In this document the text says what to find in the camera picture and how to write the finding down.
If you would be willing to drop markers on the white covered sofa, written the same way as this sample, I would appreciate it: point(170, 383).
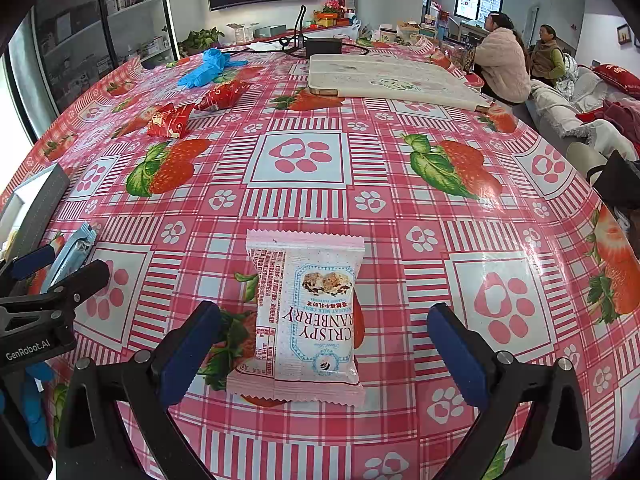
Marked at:
point(565, 110)

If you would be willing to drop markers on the white standing air conditioner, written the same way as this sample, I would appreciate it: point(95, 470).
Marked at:
point(534, 27)

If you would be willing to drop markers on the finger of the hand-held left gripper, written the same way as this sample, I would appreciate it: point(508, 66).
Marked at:
point(30, 263)
point(82, 282)

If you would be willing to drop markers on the blue disposable glove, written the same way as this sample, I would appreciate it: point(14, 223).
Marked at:
point(200, 76)
point(225, 58)

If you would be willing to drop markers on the glass display cabinet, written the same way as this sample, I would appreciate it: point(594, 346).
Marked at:
point(100, 25)

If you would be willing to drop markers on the red snack packet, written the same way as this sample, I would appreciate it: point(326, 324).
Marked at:
point(170, 121)
point(222, 96)

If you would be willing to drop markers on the light blue snack packet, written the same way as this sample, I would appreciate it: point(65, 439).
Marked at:
point(72, 252)

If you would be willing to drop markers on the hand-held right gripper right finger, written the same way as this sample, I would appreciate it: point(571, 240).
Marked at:
point(457, 355)

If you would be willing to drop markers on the pink white snack packet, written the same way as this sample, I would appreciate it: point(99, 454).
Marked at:
point(300, 320)

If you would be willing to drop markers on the person's left hand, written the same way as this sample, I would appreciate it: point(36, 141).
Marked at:
point(35, 405)

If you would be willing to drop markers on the red cushion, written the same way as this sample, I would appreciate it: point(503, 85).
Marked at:
point(617, 80)

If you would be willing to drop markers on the red flower pot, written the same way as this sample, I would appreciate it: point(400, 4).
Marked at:
point(334, 7)

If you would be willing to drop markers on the small wall picture frame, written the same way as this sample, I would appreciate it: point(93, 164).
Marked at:
point(623, 34)

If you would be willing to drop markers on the green potted plant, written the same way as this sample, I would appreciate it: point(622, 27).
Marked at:
point(202, 40)

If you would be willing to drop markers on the dark bag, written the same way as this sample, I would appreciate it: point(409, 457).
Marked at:
point(617, 185)

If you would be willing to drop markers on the black box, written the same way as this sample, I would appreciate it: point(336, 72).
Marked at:
point(324, 47)

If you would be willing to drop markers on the dark framed window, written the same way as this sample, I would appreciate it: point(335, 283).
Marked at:
point(477, 2)

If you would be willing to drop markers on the white carton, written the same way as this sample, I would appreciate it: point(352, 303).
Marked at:
point(242, 33)

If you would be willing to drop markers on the white board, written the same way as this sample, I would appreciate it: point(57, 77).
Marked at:
point(395, 80)

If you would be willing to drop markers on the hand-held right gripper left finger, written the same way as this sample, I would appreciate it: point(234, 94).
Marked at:
point(190, 355)

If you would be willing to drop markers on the white grey storage box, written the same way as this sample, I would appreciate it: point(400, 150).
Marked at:
point(40, 200)

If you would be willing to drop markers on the strawberry print tablecloth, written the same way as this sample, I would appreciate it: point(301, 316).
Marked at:
point(310, 190)

